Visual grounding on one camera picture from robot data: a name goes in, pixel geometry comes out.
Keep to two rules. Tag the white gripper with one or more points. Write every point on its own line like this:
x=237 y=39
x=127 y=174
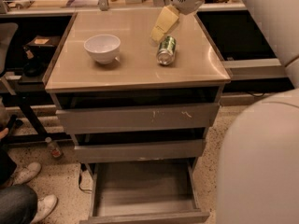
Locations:
x=170 y=14

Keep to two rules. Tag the green soda can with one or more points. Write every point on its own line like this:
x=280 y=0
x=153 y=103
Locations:
x=166 y=51

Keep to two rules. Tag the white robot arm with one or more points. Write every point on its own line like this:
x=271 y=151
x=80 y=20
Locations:
x=258 y=165

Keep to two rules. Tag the grey drawer cabinet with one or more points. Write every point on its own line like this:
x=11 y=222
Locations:
x=134 y=78

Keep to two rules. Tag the top grey drawer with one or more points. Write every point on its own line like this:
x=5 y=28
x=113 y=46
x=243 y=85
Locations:
x=137 y=118

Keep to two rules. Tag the middle grey drawer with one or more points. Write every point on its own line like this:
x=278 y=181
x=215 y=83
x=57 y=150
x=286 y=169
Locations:
x=141 y=151

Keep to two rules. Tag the open bottom grey drawer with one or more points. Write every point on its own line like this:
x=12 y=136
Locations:
x=144 y=192

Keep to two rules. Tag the white ceramic bowl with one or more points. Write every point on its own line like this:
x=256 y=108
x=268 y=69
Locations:
x=103 y=48

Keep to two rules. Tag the black box with label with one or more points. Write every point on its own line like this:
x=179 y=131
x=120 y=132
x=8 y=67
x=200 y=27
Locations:
x=44 y=42

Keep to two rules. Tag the small plastic bottle on floor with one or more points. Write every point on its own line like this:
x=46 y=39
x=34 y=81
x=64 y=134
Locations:
x=55 y=150

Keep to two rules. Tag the white sneaker upper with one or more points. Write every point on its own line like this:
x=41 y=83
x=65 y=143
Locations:
x=26 y=173

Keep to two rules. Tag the white sneaker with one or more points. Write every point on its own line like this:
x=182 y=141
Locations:
x=26 y=173
x=45 y=206

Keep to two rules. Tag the white sneaker lower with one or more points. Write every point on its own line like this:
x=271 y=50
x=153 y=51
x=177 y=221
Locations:
x=45 y=206

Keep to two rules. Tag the person leg in jeans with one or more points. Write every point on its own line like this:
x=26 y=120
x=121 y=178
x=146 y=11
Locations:
x=18 y=205

